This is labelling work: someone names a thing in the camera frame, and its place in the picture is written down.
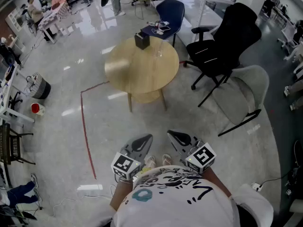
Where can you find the white smartphone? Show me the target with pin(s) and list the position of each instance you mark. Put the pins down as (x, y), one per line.
(164, 28)

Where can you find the checkered cloth table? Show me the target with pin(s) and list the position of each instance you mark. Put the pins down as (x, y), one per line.
(53, 15)

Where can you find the person's left foot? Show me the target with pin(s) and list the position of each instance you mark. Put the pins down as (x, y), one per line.
(150, 161)

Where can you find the black metal lattice chair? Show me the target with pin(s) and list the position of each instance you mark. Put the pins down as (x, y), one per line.
(14, 148)

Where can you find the black bag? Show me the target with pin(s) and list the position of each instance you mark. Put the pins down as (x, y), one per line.
(296, 183)

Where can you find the red floor tape line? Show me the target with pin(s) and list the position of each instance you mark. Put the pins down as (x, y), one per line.
(81, 100)
(181, 62)

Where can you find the black office chair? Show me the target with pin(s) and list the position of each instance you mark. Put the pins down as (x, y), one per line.
(236, 32)

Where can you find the white charger block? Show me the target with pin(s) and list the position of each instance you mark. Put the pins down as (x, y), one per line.
(165, 23)

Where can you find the black square box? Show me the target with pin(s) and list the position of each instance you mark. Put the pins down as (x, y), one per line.
(142, 41)

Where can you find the light grey chair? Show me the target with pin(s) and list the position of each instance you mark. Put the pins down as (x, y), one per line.
(236, 96)

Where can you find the white desk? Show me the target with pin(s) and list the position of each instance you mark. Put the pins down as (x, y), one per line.
(7, 89)

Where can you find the clear plastic water bottle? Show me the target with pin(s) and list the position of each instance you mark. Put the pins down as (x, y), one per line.
(153, 23)

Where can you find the navy blue chair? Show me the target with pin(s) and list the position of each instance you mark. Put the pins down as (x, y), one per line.
(171, 11)

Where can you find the person's foot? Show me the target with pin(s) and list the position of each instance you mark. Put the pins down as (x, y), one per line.
(150, 161)
(166, 159)

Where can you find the person's right foot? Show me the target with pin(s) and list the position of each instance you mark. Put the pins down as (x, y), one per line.
(166, 159)

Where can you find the grey white woven basket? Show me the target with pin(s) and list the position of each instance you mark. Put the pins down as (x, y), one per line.
(41, 90)

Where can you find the person's right forearm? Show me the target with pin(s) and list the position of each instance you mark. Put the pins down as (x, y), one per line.
(216, 182)

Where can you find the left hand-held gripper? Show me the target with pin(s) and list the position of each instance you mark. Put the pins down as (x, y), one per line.
(125, 165)

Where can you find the white power strip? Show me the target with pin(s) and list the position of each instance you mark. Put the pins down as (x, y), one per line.
(256, 186)

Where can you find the white printed t-shirt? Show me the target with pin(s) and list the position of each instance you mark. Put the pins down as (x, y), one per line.
(170, 207)

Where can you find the person's left forearm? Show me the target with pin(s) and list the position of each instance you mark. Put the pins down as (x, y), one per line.
(119, 193)

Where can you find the black oval board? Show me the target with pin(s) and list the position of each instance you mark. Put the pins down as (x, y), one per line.
(298, 155)

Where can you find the clear drinking glass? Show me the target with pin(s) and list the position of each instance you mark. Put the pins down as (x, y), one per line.
(159, 53)

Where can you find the white metal shelf rack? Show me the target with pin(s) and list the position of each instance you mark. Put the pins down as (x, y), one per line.
(213, 15)

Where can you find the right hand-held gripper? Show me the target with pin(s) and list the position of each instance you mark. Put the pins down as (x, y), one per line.
(201, 158)

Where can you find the small red white bucket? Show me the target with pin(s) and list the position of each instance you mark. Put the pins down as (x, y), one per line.
(36, 108)

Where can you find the round wooden table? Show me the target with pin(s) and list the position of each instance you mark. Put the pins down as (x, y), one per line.
(142, 74)

